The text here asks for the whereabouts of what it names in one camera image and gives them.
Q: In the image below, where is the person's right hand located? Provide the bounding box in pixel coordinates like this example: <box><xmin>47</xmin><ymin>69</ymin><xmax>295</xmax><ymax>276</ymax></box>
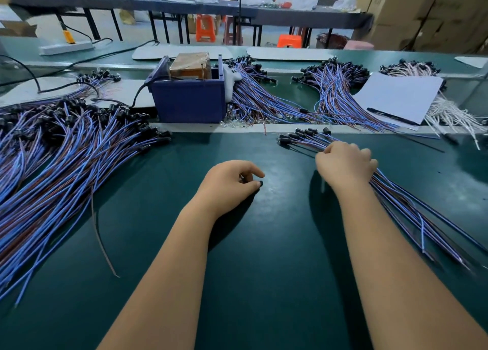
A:
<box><xmin>315</xmin><ymin>140</ymin><xmax>379</xmax><ymax>196</ymax></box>

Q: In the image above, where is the person's left hand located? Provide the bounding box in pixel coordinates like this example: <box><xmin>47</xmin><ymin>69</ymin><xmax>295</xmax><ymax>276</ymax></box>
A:
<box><xmin>193</xmin><ymin>160</ymin><xmax>266</xmax><ymax>219</ymax></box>

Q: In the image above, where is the person's right forearm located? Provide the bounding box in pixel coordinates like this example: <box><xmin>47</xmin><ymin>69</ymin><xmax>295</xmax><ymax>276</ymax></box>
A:
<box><xmin>335</xmin><ymin>182</ymin><xmax>488</xmax><ymax>350</ymax></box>

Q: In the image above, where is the blue plastic tester box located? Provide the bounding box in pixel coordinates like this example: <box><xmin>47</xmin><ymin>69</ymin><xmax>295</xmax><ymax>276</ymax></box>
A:
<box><xmin>146</xmin><ymin>55</ymin><xmax>233</xmax><ymax>124</ymax></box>

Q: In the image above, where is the loose grey wire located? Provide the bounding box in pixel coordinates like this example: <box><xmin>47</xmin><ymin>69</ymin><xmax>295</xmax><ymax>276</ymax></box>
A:
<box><xmin>90</xmin><ymin>193</ymin><xmax>120</xmax><ymax>278</ymax></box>

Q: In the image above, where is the white power strip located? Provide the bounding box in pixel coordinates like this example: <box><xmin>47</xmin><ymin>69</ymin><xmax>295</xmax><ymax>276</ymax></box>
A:
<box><xmin>40</xmin><ymin>41</ymin><xmax>95</xmax><ymax>56</ymax></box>

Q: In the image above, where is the pile of wired lamps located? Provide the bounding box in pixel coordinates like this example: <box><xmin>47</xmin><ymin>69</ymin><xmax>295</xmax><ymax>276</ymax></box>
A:
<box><xmin>0</xmin><ymin>102</ymin><xmax>172</xmax><ymax>305</ymax></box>
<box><xmin>278</xmin><ymin>127</ymin><xmax>488</xmax><ymax>272</ymax></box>

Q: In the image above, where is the pink plastic stool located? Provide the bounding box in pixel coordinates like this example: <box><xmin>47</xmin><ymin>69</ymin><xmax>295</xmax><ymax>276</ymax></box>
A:
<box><xmin>343</xmin><ymin>40</ymin><xmax>375</xmax><ymax>51</ymax></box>

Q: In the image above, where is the white paper sheet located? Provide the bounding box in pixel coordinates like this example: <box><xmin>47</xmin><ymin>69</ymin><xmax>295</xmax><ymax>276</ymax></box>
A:
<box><xmin>352</xmin><ymin>71</ymin><xmax>445</xmax><ymax>126</ymax></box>

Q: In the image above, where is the black pen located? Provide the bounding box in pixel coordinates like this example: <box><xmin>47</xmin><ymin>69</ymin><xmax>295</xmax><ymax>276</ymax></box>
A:
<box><xmin>367</xmin><ymin>107</ymin><xmax>420</xmax><ymax>126</ymax></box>

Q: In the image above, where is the thin black stand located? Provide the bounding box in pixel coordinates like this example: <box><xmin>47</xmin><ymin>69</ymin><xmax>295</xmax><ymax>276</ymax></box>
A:
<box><xmin>236</xmin><ymin>0</ymin><xmax>245</xmax><ymax>45</ymax></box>

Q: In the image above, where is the open cardboard box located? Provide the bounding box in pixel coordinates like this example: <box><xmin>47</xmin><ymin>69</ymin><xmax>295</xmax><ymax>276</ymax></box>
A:
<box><xmin>0</xmin><ymin>20</ymin><xmax>38</xmax><ymax>38</ymax></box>

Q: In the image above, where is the stack of large cardboard boxes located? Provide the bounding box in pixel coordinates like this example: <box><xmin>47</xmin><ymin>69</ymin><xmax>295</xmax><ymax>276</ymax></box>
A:
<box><xmin>354</xmin><ymin>0</ymin><xmax>488</xmax><ymax>53</ymax></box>

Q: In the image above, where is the black power cable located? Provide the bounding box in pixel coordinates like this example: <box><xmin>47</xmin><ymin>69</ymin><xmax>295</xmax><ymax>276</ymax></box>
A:
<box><xmin>0</xmin><ymin>39</ymin><xmax>159</xmax><ymax>95</ymax></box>

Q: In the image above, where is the orange plastic stool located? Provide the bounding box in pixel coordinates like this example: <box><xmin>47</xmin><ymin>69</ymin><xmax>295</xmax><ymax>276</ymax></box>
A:
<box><xmin>195</xmin><ymin>15</ymin><xmax>218</xmax><ymax>43</ymax></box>
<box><xmin>277</xmin><ymin>34</ymin><xmax>303</xmax><ymax>49</ymax></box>

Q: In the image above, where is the white flat mat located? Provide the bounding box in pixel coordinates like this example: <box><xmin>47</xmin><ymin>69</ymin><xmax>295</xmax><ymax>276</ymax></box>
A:
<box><xmin>132</xmin><ymin>44</ymin><xmax>233</xmax><ymax>61</ymax></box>
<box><xmin>0</xmin><ymin>75</ymin><xmax>157</xmax><ymax>108</ymax></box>
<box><xmin>246</xmin><ymin>47</ymin><xmax>337</xmax><ymax>62</ymax></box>
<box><xmin>455</xmin><ymin>55</ymin><xmax>488</xmax><ymax>69</ymax></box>

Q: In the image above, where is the brown cardboard block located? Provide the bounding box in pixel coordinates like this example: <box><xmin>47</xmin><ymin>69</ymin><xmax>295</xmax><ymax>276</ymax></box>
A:
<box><xmin>169</xmin><ymin>52</ymin><xmax>212</xmax><ymax>81</ymax></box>

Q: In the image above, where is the person's left forearm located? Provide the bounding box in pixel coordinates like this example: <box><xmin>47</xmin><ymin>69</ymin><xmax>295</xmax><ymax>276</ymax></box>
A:
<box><xmin>98</xmin><ymin>203</ymin><xmax>230</xmax><ymax>350</ymax></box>

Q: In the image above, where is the long grey workbench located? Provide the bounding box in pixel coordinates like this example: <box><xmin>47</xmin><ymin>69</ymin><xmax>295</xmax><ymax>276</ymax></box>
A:
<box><xmin>8</xmin><ymin>0</ymin><xmax>375</xmax><ymax>48</ymax></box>

